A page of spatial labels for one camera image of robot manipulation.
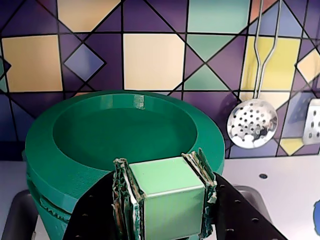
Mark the metal skimmer with holes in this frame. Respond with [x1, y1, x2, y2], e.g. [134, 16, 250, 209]
[226, 0, 283, 149]

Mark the metal slotted spatula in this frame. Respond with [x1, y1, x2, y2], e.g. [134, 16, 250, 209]
[300, 98, 320, 146]

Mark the green 3D printed recipient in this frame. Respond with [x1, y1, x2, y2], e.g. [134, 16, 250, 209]
[21, 149, 81, 240]

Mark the blue burner print with lid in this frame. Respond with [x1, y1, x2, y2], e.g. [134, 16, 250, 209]
[313, 199, 320, 223]

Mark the grey toy sink basin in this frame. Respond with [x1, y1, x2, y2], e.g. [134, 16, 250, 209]
[4, 184, 275, 240]

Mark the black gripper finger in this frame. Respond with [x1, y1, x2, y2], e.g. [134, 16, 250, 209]
[181, 147, 289, 240]
[61, 156, 144, 240]

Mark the green lid with cube handle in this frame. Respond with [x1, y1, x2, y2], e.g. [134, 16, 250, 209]
[24, 88, 227, 240]

